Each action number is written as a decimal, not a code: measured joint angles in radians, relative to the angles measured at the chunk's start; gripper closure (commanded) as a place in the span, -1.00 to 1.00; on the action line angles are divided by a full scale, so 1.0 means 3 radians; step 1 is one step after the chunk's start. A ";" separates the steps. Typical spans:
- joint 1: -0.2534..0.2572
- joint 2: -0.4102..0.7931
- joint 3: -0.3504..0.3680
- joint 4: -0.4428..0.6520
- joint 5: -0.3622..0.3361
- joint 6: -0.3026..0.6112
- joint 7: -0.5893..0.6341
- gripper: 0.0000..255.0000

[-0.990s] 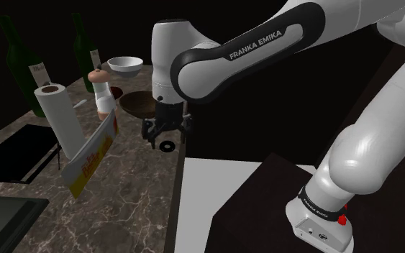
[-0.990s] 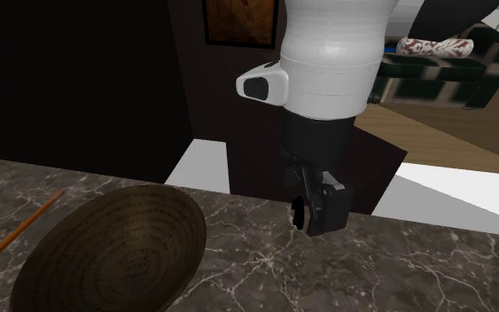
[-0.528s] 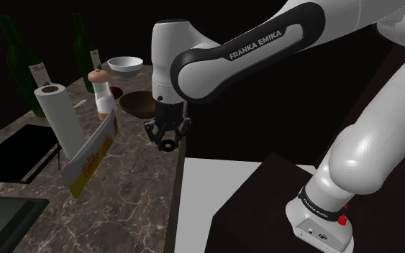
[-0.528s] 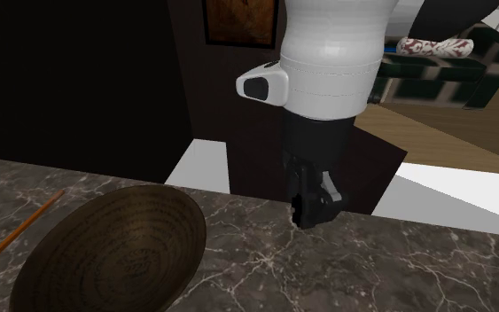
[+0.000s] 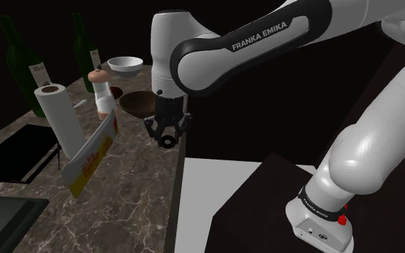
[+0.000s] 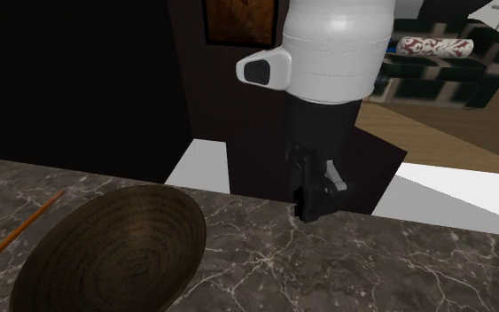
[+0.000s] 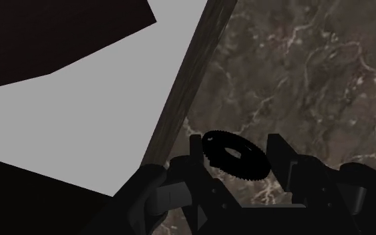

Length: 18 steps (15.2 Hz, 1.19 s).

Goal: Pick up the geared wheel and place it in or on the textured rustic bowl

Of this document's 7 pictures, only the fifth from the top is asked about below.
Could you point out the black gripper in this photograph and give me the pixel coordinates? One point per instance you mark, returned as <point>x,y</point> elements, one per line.
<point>168,108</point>

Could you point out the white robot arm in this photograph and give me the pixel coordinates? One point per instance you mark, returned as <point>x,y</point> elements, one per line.
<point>360,147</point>

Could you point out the brown wooden bowl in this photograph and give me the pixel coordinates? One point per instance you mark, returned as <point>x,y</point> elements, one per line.
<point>137,103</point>

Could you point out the small dark red bowl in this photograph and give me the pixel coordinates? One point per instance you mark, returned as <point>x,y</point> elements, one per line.
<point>117,92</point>

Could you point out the white and wooden pepper mill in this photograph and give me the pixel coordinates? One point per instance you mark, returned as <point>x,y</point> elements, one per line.
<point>104,96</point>

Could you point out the white bowl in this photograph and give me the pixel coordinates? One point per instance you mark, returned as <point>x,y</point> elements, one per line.
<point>125,64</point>

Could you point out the white and yellow box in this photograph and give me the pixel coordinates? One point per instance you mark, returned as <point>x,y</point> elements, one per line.
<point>90,157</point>

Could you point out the white spoon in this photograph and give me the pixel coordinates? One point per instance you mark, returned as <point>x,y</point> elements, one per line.
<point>79,103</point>

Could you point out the slim green wine bottle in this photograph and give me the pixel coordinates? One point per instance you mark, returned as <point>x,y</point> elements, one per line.
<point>84,59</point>

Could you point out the white paper towel roll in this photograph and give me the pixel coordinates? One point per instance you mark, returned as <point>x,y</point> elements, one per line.
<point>60,115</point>

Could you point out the dark robot stand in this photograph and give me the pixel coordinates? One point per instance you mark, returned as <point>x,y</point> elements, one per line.
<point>258,210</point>

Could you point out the large green wine bottle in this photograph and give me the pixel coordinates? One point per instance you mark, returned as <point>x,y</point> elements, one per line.
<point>23,66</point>

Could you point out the black sink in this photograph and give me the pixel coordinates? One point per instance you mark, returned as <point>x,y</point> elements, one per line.
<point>12,154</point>

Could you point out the dark glass cooktop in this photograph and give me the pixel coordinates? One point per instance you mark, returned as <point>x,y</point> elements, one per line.
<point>2,220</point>

